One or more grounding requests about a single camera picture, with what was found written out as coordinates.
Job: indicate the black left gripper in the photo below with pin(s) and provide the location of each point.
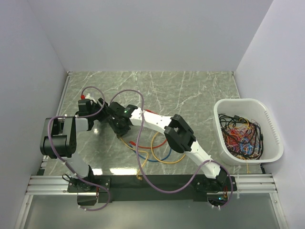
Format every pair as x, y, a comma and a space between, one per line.
105, 105

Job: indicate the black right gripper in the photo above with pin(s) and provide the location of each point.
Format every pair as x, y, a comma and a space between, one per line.
120, 132

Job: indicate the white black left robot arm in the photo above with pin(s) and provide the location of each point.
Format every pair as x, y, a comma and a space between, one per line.
59, 137

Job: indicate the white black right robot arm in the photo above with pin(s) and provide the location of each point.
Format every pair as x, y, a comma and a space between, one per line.
178, 133

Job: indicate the white plastic basket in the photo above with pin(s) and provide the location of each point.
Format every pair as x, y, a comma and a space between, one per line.
246, 133

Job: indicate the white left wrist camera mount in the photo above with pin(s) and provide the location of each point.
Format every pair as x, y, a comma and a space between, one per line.
87, 96

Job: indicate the aluminium front frame rail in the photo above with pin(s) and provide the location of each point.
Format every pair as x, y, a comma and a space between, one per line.
246, 184

